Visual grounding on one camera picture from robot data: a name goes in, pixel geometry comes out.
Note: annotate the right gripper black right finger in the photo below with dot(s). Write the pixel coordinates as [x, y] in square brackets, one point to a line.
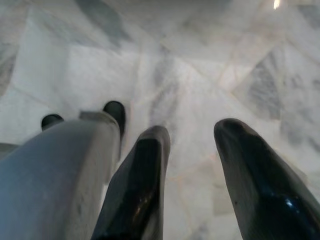
[265, 195]

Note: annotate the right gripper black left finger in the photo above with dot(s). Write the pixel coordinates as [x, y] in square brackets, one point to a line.
[132, 195]

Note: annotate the robot grey right leg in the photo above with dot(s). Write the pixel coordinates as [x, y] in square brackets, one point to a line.
[50, 180]

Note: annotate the robot black right foot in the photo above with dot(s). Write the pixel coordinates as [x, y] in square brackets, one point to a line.
[115, 111]

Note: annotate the robot black foot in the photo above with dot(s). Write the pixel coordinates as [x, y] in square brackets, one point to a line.
[51, 121]
[115, 111]

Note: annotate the robot black left foot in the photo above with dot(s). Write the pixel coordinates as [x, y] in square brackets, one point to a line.
[51, 121]

